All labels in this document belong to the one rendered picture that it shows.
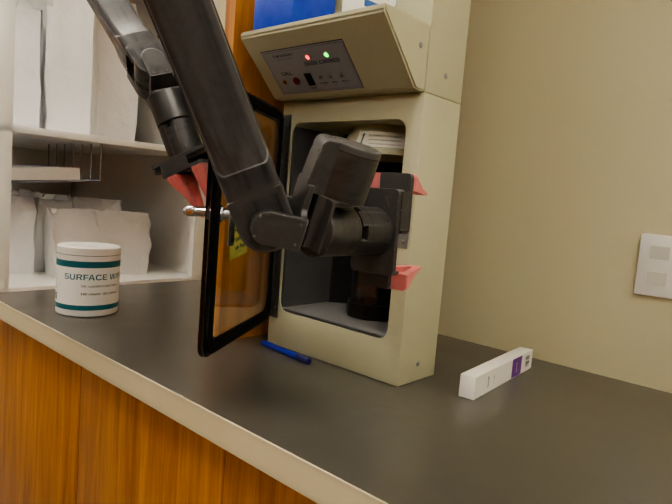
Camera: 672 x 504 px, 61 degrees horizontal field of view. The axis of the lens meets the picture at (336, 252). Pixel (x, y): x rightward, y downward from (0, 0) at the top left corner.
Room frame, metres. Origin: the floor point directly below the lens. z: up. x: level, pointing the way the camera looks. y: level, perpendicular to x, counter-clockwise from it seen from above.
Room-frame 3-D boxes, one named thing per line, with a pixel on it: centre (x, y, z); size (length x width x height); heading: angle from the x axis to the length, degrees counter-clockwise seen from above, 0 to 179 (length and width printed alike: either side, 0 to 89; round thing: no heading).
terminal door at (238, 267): (0.94, 0.15, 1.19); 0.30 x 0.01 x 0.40; 169
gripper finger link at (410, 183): (0.72, -0.08, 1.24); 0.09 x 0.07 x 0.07; 138
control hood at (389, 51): (0.96, 0.04, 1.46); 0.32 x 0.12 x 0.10; 48
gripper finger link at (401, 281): (0.72, -0.08, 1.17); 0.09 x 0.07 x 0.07; 138
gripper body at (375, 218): (0.66, -0.03, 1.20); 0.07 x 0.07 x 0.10; 48
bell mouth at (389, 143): (1.06, -0.08, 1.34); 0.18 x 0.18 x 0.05
